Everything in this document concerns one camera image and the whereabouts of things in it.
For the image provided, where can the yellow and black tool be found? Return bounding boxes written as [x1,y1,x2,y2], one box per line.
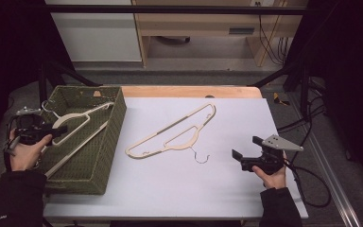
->
[272,92,291,107]

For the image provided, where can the white table sheet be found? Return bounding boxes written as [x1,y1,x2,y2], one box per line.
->
[43,96,310,220]

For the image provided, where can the white power strip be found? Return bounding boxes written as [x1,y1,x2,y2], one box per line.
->
[250,0,282,8]

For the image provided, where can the white cabinet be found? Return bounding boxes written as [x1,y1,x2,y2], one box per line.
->
[44,0,143,62]

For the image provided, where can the black floor cables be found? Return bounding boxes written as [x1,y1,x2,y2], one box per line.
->
[276,77,328,134]

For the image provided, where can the green woven basket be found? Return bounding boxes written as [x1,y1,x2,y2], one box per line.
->
[38,85,128,196]

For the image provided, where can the beige wooden desk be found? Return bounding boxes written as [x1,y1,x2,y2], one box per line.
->
[131,0,309,68]

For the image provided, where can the person's right hand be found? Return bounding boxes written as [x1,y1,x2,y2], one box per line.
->
[252,163,288,190]

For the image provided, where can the black cables under desk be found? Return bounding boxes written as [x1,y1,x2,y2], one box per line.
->
[255,1,290,66]

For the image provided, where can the beige plastic clothes hanger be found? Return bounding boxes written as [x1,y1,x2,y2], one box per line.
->
[125,102,217,165]
[41,99,116,178]

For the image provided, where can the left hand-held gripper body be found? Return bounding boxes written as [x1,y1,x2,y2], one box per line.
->
[6,107,53,146]

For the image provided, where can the person's left hand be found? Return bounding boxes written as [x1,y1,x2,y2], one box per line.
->
[9,130,53,173]

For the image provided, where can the black curtain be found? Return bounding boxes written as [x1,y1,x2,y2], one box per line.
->
[0,0,74,154]
[285,0,363,190]

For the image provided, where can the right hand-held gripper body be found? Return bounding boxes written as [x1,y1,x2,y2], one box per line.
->
[240,134,304,175]

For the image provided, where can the aluminium rail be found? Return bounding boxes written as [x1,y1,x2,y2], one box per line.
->
[287,94,363,227]

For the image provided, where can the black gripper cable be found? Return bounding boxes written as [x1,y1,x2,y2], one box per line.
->
[283,157,333,209]

